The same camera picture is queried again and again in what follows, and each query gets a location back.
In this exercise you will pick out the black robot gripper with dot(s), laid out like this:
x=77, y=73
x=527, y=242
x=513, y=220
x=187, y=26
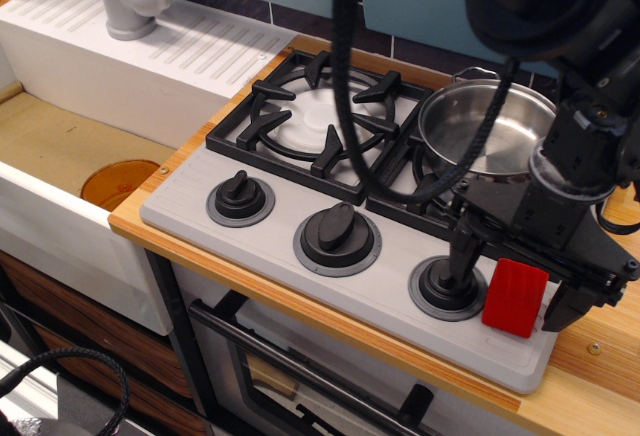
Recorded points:
x=558, y=235

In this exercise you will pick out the red cube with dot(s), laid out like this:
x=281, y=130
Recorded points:
x=514, y=297

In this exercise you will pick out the stainless steel pan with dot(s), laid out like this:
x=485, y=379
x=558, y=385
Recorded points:
x=450, y=118

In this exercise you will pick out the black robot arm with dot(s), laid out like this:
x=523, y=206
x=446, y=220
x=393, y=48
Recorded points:
x=591, y=149

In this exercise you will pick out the black right stove knob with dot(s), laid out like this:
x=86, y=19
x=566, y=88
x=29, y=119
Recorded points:
x=436, y=294

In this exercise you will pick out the black stove knob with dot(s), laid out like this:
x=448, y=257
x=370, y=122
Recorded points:
x=436, y=294
x=240, y=201
x=337, y=242

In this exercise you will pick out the grey toy stove top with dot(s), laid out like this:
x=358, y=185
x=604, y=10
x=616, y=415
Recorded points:
x=378, y=296

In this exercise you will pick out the black middle stove knob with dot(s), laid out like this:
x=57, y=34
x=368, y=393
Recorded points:
x=337, y=242

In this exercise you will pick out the black left stove knob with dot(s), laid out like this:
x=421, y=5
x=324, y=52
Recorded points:
x=240, y=201

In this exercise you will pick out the black left burner grate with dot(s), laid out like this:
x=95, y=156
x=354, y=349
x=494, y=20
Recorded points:
x=288, y=125

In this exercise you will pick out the white toy sink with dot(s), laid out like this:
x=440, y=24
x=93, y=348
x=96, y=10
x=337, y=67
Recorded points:
x=74, y=100

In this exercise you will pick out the wooden drawer fronts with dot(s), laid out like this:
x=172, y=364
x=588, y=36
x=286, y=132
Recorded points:
x=56, y=316

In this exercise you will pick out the oven door with handle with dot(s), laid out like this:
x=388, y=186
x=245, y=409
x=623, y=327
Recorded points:
x=295, y=381

